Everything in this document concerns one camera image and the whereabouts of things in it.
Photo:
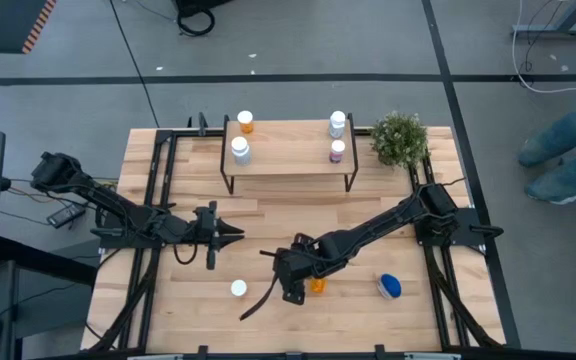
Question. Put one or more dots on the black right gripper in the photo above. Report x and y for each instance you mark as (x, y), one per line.
(293, 267)

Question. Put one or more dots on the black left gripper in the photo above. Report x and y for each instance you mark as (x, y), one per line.
(204, 225)

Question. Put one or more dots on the orange pill bottle white cap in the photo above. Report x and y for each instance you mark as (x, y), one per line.
(319, 286)
(245, 120)

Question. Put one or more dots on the white bottle blue label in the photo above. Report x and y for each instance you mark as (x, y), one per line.
(238, 287)

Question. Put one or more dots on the white jar blue lid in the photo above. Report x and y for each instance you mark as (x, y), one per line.
(390, 285)

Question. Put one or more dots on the pink bottle white cap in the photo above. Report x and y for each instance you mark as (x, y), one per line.
(337, 148)

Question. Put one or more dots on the white medicine bottle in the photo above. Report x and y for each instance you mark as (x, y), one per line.
(337, 120)

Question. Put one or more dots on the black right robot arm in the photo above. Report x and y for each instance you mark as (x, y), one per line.
(368, 232)

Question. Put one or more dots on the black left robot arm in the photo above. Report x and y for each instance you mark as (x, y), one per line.
(98, 197)

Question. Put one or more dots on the wooden shelf black metal legs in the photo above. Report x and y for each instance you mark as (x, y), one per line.
(293, 150)

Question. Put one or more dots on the clear grey bottle white cap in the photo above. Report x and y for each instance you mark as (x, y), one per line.
(240, 147)

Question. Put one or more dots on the black table clamp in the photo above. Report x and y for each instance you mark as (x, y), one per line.
(202, 352)
(202, 122)
(379, 352)

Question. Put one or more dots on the black power adapter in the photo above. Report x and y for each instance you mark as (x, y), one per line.
(65, 215)

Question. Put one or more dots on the small green potted plant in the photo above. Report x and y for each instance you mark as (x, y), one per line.
(399, 140)

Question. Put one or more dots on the black mat orange striped edge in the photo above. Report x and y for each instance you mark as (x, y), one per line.
(8, 25)

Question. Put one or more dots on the person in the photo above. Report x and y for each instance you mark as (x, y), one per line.
(568, 125)

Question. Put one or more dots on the grey metal desk leg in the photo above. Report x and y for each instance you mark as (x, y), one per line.
(558, 29)

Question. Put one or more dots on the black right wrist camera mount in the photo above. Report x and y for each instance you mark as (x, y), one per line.
(293, 295)

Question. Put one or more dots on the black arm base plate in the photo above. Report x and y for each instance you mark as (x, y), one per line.
(128, 244)
(468, 235)

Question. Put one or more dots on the black aluminium table frame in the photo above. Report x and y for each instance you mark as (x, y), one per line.
(188, 133)

